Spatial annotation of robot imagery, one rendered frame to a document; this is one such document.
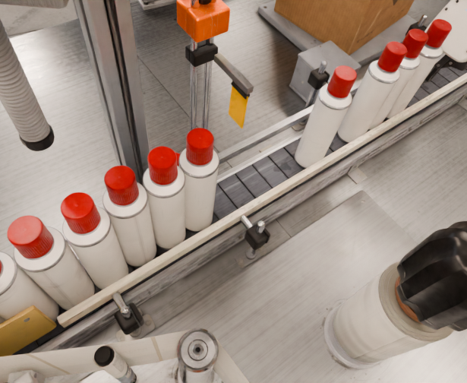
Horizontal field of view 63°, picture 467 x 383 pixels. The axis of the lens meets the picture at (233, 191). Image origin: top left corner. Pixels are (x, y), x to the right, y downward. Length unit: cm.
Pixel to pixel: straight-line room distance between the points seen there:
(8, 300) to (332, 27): 86
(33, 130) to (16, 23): 220
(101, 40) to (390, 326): 43
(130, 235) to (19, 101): 19
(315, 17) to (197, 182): 65
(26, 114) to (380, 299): 41
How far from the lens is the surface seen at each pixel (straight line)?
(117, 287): 55
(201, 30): 44
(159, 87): 89
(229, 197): 65
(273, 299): 59
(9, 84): 42
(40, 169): 79
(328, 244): 65
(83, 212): 41
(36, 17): 267
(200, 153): 45
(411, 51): 72
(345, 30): 100
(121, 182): 42
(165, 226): 53
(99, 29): 46
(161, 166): 43
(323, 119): 62
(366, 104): 71
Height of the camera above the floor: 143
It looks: 57 degrees down
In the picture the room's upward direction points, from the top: 11 degrees clockwise
